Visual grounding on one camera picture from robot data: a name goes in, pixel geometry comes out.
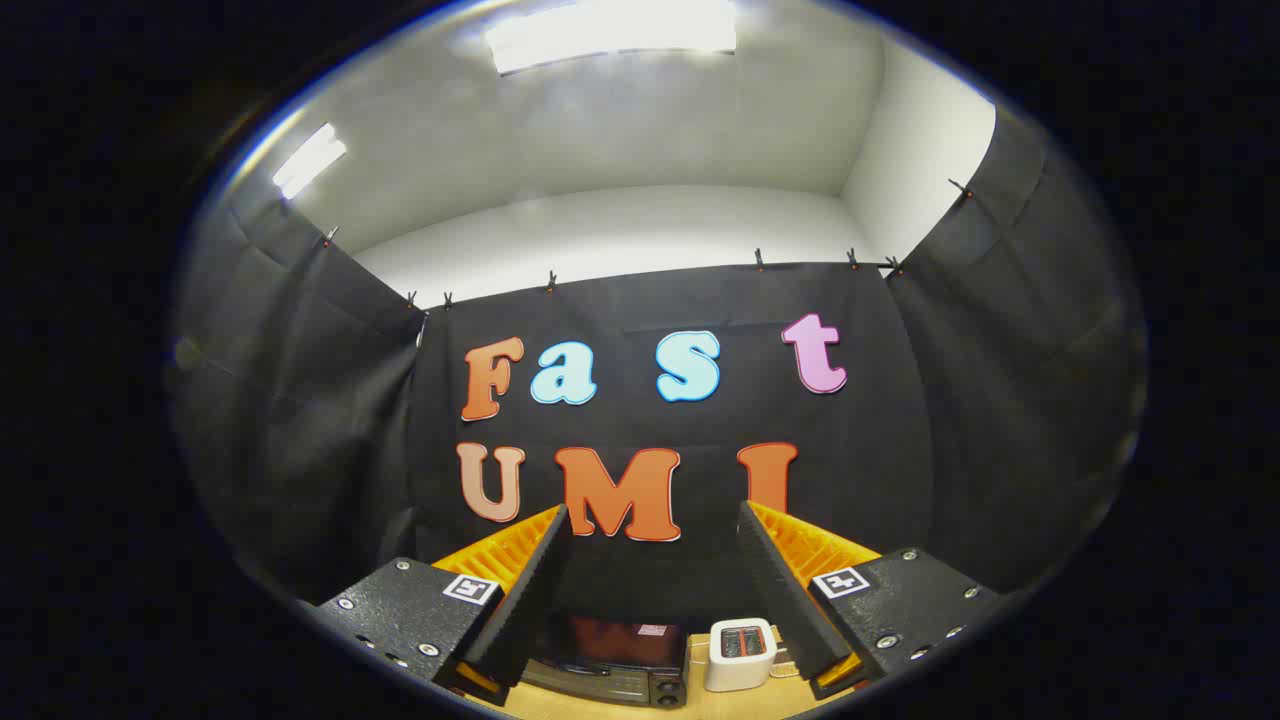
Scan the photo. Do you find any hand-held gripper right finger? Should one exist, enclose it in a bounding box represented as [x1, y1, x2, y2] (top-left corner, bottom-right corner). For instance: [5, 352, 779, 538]
[738, 500, 1001, 701]

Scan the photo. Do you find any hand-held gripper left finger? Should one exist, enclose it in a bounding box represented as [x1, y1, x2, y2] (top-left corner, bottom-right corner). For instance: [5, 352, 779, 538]
[315, 503, 571, 707]

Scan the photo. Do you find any black toaster oven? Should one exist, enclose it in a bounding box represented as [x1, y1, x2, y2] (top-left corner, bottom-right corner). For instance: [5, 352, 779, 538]
[520, 612, 691, 709]

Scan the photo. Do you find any white bread toaster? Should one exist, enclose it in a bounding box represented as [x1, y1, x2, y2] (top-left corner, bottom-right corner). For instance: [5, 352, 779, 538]
[705, 618, 779, 693]

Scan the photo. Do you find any row of small cloth clips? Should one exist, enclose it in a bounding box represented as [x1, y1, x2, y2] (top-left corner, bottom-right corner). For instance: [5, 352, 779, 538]
[320, 180, 976, 311]

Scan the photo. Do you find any small ceiling light panel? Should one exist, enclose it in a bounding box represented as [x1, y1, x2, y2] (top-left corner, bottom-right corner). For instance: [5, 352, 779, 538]
[272, 123, 348, 200]

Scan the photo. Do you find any large ceiling light panel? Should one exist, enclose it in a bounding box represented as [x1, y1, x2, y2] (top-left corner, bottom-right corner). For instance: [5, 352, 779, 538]
[485, 0, 739, 76]

